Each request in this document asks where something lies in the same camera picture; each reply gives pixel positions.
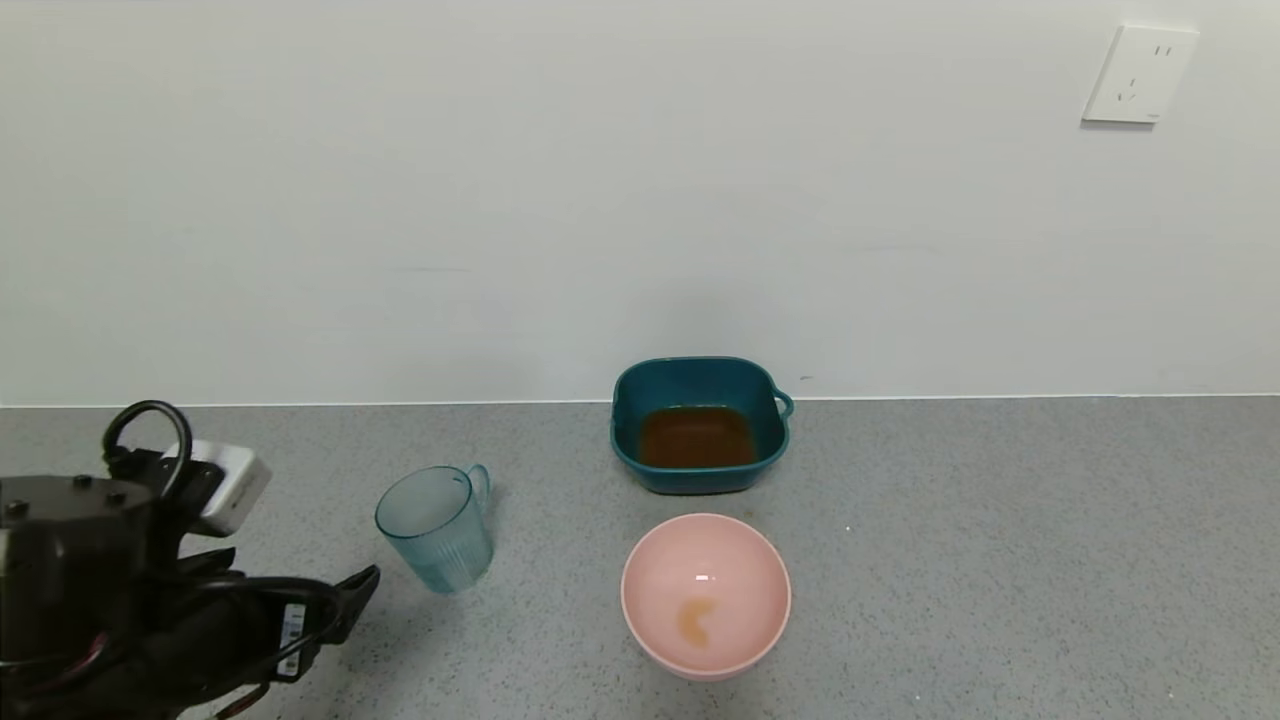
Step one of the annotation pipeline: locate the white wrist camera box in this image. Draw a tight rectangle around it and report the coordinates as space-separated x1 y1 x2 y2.
165 440 273 538

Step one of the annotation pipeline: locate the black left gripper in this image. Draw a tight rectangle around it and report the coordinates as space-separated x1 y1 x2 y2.
154 564 382 703

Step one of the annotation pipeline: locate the pink round bowl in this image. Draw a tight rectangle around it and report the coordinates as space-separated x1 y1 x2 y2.
620 513 793 683

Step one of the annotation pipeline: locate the white wall power outlet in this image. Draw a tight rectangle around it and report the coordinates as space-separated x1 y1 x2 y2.
1081 24 1201 125

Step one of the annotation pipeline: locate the dark teal square basin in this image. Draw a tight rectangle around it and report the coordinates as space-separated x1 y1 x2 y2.
611 356 795 496

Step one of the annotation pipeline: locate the black camera cable loop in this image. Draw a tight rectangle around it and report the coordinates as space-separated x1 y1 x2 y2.
103 400 193 501

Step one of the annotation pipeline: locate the ribbed clear teal plastic cup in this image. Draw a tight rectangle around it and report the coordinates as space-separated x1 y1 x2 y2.
375 463 493 597

